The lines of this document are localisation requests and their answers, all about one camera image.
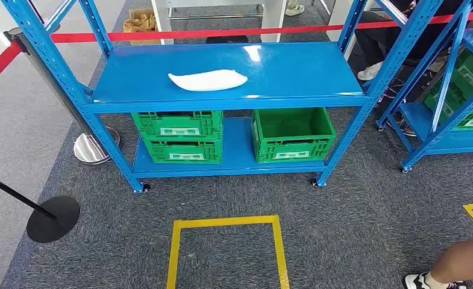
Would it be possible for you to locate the open cardboard box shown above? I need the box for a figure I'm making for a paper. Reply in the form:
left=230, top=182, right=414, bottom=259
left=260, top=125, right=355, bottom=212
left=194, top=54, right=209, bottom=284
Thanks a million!
left=123, top=8, right=161, bottom=45

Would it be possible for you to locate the open green plastic crate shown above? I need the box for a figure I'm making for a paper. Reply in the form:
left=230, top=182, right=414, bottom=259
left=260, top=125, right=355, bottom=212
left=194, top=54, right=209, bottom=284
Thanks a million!
left=251, top=107, right=337, bottom=164

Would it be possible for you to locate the black stanchion post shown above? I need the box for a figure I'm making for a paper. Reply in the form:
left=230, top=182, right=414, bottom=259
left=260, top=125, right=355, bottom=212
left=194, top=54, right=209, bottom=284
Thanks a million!
left=0, top=169, right=81, bottom=244

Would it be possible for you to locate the white plastic shell part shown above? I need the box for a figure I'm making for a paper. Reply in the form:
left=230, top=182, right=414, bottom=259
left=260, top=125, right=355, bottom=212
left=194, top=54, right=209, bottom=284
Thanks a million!
left=168, top=69, right=248, bottom=92

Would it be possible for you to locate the white desk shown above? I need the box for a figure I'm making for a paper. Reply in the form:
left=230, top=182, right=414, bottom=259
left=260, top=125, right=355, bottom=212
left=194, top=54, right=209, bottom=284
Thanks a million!
left=151, top=0, right=288, bottom=45
left=325, top=0, right=365, bottom=61

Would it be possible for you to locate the blue metal shelf rack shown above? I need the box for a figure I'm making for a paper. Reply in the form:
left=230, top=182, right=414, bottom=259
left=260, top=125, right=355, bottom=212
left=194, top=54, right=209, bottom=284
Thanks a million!
left=1, top=0, right=445, bottom=195
left=375, top=0, right=473, bottom=173

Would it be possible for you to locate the chrome stanchion post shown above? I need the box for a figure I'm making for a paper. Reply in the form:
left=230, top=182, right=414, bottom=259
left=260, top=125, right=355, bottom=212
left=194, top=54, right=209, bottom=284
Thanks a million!
left=3, top=26, right=121, bottom=165

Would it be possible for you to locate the black round stool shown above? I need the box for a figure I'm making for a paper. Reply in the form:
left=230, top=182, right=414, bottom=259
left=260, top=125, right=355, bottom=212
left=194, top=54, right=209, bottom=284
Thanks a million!
left=205, top=35, right=249, bottom=44

